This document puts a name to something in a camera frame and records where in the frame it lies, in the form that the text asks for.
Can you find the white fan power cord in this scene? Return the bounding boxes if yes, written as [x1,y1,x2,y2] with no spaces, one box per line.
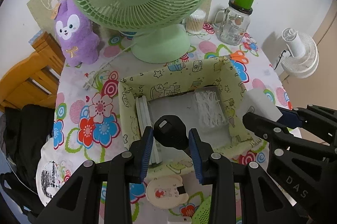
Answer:
[82,42,138,90]

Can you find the purple plush bunny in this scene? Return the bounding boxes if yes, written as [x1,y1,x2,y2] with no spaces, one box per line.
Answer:
[53,0,100,67]

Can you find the wooden chair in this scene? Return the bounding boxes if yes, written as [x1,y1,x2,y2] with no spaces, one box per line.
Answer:
[1,32,65,112]

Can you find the white standing fan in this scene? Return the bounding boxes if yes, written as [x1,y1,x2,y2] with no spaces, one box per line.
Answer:
[274,28,319,79]

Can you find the black clothing on chair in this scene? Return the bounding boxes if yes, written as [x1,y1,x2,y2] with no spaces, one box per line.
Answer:
[1,104,55,217]

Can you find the orange handled scissors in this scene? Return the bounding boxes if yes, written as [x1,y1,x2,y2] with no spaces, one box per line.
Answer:
[230,50,249,65]

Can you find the glass mason jar mug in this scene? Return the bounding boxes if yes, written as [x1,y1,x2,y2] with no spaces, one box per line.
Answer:
[213,0,253,46]

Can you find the floral tablecloth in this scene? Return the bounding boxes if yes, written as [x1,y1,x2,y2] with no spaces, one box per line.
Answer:
[52,24,291,176]

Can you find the white 45W charger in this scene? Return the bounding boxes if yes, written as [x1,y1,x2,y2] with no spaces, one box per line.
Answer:
[167,215,192,224]

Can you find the white small adapter cube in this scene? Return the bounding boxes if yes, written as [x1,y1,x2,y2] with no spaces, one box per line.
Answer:
[236,88,282,121]

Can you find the yellow patterned storage box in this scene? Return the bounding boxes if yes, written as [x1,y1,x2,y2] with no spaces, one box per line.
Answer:
[118,55,264,180]

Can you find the cotton swab container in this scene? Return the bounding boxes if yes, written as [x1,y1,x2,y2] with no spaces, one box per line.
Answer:
[186,9,206,35]

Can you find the clear floss pick box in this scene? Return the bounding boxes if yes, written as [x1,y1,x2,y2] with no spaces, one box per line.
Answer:
[194,90,229,129]

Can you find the white printed tote bag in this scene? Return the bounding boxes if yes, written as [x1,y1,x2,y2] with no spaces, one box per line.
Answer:
[35,137,72,206]

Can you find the black car key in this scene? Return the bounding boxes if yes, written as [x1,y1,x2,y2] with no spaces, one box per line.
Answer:
[153,115,191,157]

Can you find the cream bear compact mirror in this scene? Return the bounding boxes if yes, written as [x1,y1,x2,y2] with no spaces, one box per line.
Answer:
[146,174,189,209]

